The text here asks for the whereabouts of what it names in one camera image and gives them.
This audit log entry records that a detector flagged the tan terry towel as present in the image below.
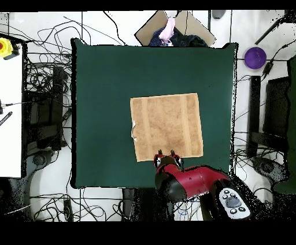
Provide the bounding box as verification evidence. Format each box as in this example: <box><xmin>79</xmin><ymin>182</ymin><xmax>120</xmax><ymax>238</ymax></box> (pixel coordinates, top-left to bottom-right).
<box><xmin>129</xmin><ymin>92</ymin><xmax>204</xmax><ymax>162</ymax></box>

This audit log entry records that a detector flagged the black flat panel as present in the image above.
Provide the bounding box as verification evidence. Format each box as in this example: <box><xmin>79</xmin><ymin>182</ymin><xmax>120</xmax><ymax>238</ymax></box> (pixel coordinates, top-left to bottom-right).
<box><xmin>263</xmin><ymin>77</ymin><xmax>290</xmax><ymax>139</ymax></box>

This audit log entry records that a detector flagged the dark green table cloth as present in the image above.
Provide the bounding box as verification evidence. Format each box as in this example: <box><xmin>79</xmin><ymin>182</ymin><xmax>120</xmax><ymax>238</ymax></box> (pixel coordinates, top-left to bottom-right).
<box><xmin>70</xmin><ymin>38</ymin><xmax>239</xmax><ymax>194</ymax></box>

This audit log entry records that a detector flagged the black upright bar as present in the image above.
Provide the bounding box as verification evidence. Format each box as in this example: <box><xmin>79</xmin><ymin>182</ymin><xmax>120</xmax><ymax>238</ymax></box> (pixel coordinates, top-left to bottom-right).
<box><xmin>247</xmin><ymin>75</ymin><xmax>261</xmax><ymax>158</ymax></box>

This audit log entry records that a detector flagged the black power strip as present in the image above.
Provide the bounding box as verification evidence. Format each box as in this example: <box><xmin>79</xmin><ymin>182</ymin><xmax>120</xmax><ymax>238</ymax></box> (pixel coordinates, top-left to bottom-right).
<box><xmin>63</xmin><ymin>199</ymin><xmax>74</xmax><ymax>221</ymax></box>

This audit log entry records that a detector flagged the dark blue clothes pile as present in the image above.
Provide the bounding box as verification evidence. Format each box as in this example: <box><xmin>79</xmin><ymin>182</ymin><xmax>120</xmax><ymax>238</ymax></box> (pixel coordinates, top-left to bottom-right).
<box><xmin>149</xmin><ymin>27</ymin><xmax>209</xmax><ymax>47</ymax></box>

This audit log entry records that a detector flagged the black equipment stand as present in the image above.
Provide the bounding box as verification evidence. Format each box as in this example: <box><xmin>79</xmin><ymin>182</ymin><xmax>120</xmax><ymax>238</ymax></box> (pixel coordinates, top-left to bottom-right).
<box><xmin>21</xmin><ymin>65</ymin><xmax>70</xmax><ymax>151</ymax></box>

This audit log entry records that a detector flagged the pink cloth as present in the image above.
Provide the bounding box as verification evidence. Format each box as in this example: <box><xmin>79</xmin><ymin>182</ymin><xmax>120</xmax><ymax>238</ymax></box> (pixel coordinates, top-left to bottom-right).
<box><xmin>158</xmin><ymin>17</ymin><xmax>176</xmax><ymax>44</ymax></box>

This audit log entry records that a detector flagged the green cloth on side table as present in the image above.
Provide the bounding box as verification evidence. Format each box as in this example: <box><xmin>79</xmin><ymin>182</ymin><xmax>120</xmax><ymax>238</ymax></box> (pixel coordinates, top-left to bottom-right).
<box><xmin>273</xmin><ymin>57</ymin><xmax>296</xmax><ymax>195</ymax></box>

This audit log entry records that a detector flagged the cardboard box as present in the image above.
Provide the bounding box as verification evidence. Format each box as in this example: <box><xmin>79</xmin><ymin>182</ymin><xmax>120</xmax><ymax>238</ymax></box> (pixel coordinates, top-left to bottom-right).
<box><xmin>134</xmin><ymin>10</ymin><xmax>217</xmax><ymax>47</ymax></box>

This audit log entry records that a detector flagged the purple bowl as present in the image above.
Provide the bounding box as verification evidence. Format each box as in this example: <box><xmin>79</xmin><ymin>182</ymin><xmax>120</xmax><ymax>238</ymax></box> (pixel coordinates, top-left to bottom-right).
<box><xmin>244</xmin><ymin>46</ymin><xmax>267</xmax><ymax>69</ymax></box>

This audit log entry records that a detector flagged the black power adapter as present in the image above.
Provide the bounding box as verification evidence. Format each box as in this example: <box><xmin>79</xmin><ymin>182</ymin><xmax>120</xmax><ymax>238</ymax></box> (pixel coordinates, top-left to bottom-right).
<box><xmin>262</xmin><ymin>61</ymin><xmax>274</xmax><ymax>77</ymax></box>

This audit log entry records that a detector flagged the grey rounded object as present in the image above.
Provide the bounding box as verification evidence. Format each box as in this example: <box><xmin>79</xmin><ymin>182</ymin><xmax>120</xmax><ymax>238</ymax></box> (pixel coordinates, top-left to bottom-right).
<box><xmin>211</xmin><ymin>10</ymin><xmax>227</xmax><ymax>20</ymax></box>

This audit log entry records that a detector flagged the black rod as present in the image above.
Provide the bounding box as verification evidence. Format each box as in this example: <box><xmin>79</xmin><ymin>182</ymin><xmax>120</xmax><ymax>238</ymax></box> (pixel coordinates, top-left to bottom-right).
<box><xmin>254</xmin><ymin>10</ymin><xmax>296</xmax><ymax>45</ymax></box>

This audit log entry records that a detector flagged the white side table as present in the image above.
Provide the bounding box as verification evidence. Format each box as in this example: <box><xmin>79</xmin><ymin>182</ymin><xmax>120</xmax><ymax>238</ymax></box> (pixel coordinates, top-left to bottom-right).
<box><xmin>0</xmin><ymin>44</ymin><xmax>24</xmax><ymax>178</ymax></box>

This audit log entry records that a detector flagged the yellow emergency stop button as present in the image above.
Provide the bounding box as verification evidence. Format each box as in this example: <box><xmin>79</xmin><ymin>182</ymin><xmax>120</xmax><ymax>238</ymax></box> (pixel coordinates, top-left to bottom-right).
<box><xmin>0</xmin><ymin>37</ymin><xmax>14</xmax><ymax>58</ymax></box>

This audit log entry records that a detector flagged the tangle of black cables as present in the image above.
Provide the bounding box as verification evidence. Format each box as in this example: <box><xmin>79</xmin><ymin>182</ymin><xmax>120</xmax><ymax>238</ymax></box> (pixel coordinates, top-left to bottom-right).
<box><xmin>23</xmin><ymin>16</ymin><xmax>93</xmax><ymax>98</ymax></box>

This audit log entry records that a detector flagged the black ribbed strap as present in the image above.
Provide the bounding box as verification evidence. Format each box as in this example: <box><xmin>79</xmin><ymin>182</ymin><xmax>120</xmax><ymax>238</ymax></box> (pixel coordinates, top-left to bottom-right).
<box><xmin>0</xmin><ymin>111</ymin><xmax>13</xmax><ymax>127</ymax></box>

